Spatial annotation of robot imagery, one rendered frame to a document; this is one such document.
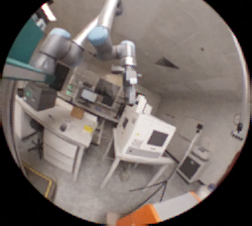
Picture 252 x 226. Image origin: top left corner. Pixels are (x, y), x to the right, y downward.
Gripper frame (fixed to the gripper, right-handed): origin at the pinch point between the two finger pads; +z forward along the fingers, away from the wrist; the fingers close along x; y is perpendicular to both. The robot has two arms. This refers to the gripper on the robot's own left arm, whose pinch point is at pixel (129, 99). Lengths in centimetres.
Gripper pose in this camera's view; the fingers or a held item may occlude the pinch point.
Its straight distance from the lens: 45.6
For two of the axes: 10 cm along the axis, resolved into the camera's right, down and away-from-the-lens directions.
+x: -1.7, 0.7, 9.8
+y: 9.9, -0.1, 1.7
